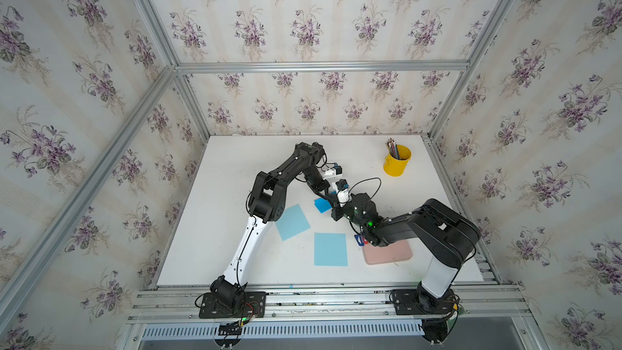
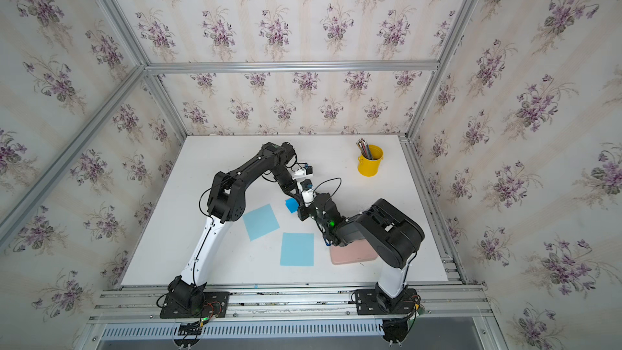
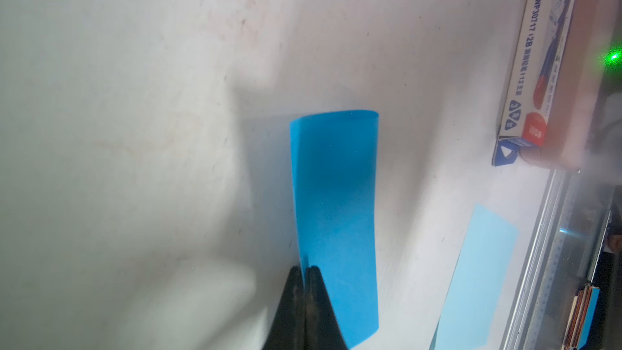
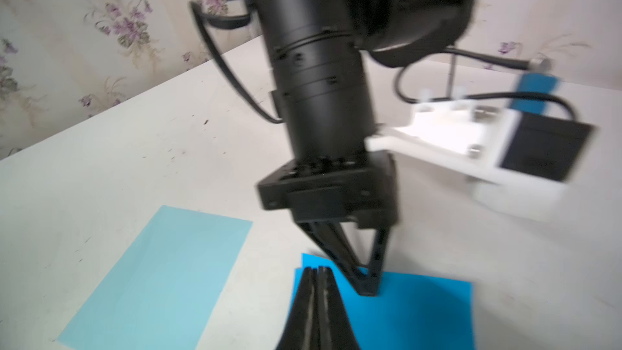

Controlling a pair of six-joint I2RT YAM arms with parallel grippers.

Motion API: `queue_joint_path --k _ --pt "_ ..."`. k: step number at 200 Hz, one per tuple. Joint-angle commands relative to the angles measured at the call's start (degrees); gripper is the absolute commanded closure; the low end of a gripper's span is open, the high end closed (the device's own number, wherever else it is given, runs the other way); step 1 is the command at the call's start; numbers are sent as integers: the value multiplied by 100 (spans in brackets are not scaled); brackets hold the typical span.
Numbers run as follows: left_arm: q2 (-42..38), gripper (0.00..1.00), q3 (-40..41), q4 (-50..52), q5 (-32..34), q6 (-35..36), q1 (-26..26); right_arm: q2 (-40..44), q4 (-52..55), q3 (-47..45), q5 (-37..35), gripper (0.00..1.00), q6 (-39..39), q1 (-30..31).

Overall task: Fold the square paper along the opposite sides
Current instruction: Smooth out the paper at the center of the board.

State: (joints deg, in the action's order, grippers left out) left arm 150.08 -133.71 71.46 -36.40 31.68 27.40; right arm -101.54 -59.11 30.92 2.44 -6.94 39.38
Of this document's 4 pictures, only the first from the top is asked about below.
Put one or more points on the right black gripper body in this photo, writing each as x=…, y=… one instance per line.
x=346, y=212

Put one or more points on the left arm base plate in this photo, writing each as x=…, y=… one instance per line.
x=243, y=306

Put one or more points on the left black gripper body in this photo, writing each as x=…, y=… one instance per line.
x=322, y=184

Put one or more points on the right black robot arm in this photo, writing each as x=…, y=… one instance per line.
x=450, y=237

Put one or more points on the light blue tilted paper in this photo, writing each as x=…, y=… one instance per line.
x=292, y=223

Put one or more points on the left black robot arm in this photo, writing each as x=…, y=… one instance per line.
x=265, y=204

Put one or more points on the colored pencils bundle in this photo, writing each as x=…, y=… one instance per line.
x=393, y=149

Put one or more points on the light blue front paper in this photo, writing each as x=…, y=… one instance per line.
x=330, y=250

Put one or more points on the bright blue square paper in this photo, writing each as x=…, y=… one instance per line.
x=322, y=205

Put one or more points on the aluminium front rail frame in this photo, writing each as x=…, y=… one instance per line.
x=483, y=303

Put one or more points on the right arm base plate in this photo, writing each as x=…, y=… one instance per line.
x=417, y=301

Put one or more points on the yellow pencil cup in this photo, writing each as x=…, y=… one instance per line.
x=396, y=166

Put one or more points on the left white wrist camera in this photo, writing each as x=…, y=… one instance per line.
x=335, y=171

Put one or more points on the white vented cable duct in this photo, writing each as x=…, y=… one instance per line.
x=263, y=330

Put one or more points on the pink eraser case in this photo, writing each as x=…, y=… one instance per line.
x=397, y=252

